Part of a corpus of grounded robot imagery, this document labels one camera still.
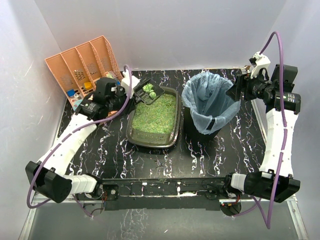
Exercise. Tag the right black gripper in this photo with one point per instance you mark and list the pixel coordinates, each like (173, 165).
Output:
(240, 87)

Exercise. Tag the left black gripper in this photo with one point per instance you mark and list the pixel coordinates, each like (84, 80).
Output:
(127, 97)

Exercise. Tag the black slotted litter scoop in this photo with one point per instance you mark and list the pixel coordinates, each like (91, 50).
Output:
(142, 97)

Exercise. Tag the black trash bin blue bag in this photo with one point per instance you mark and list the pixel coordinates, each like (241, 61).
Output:
(207, 107)

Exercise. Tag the green litter clumps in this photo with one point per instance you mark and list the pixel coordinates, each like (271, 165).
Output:
(149, 89)

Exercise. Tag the dark green litter box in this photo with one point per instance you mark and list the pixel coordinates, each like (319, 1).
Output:
(156, 125)

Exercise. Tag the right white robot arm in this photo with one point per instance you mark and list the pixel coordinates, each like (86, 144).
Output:
(275, 179)

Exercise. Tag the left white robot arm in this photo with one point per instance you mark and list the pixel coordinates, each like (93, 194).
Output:
(47, 176)

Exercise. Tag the green white eraser pack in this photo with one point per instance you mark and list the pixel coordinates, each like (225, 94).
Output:
(111, 74)

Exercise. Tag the yellow pencil sharpener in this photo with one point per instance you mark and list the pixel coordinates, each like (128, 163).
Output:
(87, 86)

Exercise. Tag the light blue correction tape pack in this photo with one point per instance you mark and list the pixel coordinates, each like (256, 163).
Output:
(76, 104)

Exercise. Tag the peach plastic file organizer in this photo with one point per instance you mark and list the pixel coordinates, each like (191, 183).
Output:
(87, 62)

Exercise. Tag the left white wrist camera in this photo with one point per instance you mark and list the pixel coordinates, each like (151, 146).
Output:
(128, 84)

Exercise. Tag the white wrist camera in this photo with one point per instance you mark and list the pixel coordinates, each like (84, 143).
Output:
(128, 84)
(258, 61)

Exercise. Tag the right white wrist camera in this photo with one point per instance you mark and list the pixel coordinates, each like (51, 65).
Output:
(258, 61)

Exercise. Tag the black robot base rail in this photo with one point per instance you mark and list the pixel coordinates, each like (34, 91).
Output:
(209, 193)

